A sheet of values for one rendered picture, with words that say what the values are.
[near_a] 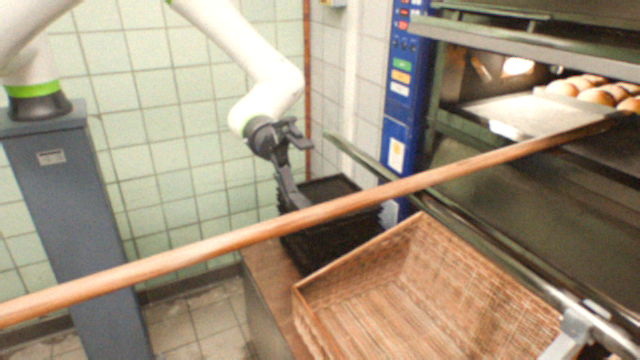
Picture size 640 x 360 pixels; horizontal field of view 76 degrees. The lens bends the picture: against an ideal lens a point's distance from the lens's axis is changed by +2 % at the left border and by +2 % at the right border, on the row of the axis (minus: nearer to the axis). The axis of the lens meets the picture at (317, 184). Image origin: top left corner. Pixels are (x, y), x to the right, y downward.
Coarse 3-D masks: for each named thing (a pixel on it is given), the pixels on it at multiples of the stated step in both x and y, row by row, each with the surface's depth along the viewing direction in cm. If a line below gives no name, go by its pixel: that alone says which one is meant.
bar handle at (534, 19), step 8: (440, 8) 99; (448, 8) 97; (456, 8) 95; (464, 8) 92; (472, 8) 91; (480, 8) 89; (488, 8) 87; (496, 8) 86; (456, 16) 94; (496, 16) 86; (504, 16) 84; (512, 16) 82; (520, 16) 81; (528, 16) 79; (536, 16) 78; (544, 16) 77; (552, 16) 76; (536, 24) 78
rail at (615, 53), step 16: (416, 16) 101; (464, 32) 88; (480, 32) 84; (496, 32) 81; (512, 32) 78; (528, 32) 76; (560, 48) 70; (576, 48) 68; (592, 48) 66; (608, 48) 64; (624, 48) 62
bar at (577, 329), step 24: (336, 144) 102; (384, 168) 87; (432, 216) 74; (456, 216) 71; (480, 240) 65; (504, 264) 61; (528, 264) 60; (528, 288) 58; (552, 288) 56; (576, 312) 52; (600, 312) 52; (576, 336) 52; (600, 336) 50; (624, 336) 49
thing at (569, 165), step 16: (448, 112) 117; (464, 112) 117; (464, 128) 113; (480, 128) 108; (496, 128) 106; (512, 128) 106; (496, 144) 104; (512, 144) 100; (528, 160) 97; (544, 160) 93; (560, 160) 90; (576, 160) 89; (592, 160) 89; (560, 176) 91; (576, 176) 88; (592, 176) 85; (608, 176) 83; (624, 176) 83; (608, 192) 82; (624, 192) 80
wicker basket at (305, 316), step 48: (384, 240) 128; (432, 240) 128; (336, 288) 128; (384, 288) 138; (480, 288) 113; (336, 336) 121; (384, 336) 121; (432, 336) 121; (480, 336) 113; (528, 336) 101
